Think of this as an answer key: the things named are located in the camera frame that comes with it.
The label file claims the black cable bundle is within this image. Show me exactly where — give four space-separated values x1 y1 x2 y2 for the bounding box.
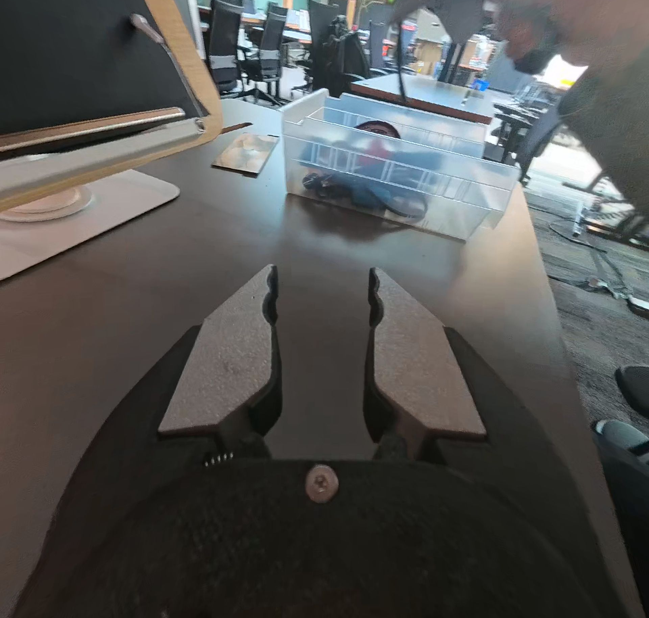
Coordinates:
301 171 428 221

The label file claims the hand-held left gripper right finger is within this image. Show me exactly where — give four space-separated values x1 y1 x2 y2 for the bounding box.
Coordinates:
363 267 488 445

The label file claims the grey top office desk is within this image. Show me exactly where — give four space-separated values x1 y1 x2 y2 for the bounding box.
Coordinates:
350 72 497 125

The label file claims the blue item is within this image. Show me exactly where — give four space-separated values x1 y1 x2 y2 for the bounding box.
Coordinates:
298 140 443 214

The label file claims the black curved band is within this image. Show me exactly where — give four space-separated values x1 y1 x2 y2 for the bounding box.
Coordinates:
397 16 410 105

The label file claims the wooden black book stand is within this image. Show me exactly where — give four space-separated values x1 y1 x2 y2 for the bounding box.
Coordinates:
0 0 224 280

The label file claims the red round item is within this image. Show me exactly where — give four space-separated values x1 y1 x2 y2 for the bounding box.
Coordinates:
355 119 402 140

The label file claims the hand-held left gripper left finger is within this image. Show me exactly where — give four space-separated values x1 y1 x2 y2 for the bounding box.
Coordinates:
158 264 283 437

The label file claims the black mesh office chair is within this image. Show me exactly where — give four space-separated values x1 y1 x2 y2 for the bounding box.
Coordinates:
205 0 245 97
291 0 341 99
368 18 402 79
242 3 291 105

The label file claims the silver foil packet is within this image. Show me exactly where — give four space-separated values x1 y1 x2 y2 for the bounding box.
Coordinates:
211 133 281 178

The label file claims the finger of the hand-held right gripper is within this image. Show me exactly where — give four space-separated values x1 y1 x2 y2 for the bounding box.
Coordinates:
394 0 501 44

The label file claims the person's dark shoe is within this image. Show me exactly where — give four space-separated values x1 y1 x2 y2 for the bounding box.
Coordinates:
592 419 649 477
615 365 649 417

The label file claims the clear plastic bin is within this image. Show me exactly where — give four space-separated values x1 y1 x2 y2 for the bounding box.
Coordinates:
281 89 521 243

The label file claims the person's right forearm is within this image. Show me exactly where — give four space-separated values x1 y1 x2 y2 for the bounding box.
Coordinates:
563 0 649 69

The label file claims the black jacket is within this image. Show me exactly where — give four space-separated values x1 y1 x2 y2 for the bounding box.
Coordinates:
324 15 372 85

